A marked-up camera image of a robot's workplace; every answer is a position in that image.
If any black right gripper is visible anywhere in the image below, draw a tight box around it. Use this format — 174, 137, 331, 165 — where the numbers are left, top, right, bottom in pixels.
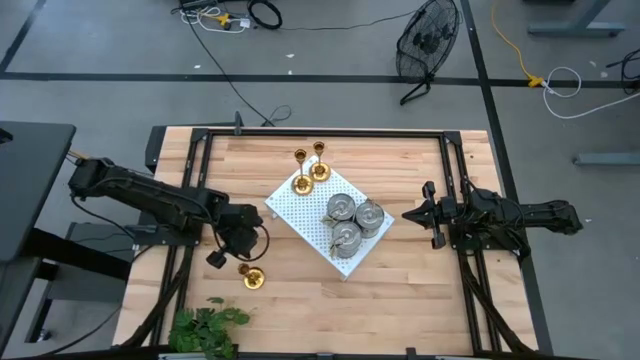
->
402, 181, 457, 250

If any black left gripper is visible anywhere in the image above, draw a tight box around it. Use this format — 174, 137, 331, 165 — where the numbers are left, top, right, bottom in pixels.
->
205, 203, 265, 270

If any silver metal tin candle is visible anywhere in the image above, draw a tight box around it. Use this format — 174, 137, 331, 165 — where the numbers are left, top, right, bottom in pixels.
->
321, 192, 358, 229
353, 198, 386, 240
328, 221, 363, 261

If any brass candlestick holder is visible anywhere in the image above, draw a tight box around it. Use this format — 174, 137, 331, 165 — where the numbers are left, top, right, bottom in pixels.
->
309, 140, 333, 184
237, 262, 267, 291
291, 147, 316, 197

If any white perforated metal shelf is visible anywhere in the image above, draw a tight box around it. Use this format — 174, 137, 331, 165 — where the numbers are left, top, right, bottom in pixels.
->
263, 154, 396, 281

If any green leafy plant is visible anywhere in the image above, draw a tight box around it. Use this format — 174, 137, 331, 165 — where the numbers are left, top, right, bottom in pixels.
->
168, 296, 252, 360

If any black side panel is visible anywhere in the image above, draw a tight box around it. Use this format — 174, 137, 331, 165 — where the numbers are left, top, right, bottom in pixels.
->
144, 124, 167, 174

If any black floor fan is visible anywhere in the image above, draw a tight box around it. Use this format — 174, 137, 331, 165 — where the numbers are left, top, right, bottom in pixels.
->
395, 0, 461, 106

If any grey desk foot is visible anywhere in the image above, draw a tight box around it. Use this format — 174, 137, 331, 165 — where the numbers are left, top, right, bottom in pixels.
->
572, 152, 640, 167
527, 0, 626, 39

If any dark grey desk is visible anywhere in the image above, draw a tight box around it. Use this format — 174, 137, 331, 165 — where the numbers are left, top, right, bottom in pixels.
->
0, 121, 77, 351

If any black sleeved cable bundle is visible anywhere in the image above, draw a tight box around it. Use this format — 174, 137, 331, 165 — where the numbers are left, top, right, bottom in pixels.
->
119, 244, 196, 349
457, 249, 536, 354

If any black aluminium table frame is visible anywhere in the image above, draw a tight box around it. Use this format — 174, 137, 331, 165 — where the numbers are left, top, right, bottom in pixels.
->
149, 127, 504, 354

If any black floor cable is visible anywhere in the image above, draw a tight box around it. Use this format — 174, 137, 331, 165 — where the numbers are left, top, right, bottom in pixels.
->
184, 7, 294, 128

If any yellow extension cable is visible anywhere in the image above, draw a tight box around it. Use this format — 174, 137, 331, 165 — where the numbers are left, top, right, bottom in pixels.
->
489, 0, 546, 89

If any white floor cable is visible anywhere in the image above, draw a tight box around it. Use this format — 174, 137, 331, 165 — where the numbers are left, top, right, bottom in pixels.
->
542, 66, 640, 120

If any black coiled cable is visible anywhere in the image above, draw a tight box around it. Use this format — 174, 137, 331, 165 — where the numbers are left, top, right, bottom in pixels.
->
247, 0, 284, 30

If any white cable and plug bundle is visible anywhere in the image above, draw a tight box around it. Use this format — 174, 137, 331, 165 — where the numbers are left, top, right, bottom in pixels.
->
178, 4, 251, 35

